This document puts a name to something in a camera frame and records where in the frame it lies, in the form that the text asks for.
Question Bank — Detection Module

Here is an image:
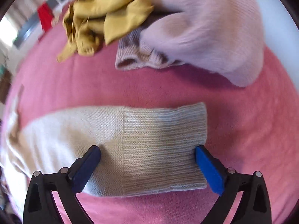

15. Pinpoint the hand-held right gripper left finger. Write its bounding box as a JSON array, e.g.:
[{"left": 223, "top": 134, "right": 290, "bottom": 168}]
[{"left": 23, "top": 145, "right": 101, "bottom": 224}]

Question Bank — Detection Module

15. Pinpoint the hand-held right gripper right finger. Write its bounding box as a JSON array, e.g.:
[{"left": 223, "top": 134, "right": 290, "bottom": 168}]
[{"left": 195, "top": 145, "right": 272, "bottom": 224}]

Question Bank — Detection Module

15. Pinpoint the beige knit sweater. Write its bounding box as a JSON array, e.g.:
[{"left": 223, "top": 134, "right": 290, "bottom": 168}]
[{"left": 0, "top": 84, "right": 208, "bottom": 215}]

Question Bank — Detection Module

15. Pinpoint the pink bed blanket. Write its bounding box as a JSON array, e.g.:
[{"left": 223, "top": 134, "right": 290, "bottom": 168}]
[{"left": 5, "top": 0, "right": 299, "bottom": 224}]

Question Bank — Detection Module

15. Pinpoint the light pink knit sweater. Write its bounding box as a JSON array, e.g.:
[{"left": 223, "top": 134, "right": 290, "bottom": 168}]
[{"left": 115, "top": 0, "right": 265, "bottom": 88}]

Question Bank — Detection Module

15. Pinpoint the grey white headboard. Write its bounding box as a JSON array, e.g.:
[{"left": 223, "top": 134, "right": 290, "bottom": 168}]
[{"left": 13, "top": 0, "right": 80, "bottom": 48}]

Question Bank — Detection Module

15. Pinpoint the red cloth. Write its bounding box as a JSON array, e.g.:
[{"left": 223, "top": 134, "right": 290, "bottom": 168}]
[{"left": 37, "top": 1, "right": 56, "bottom": 31}]

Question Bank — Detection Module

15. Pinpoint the yellow garment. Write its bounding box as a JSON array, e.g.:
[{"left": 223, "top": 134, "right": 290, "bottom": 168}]
[{"left": 57, "top": 0, "right": 161, "bottom": 63}]

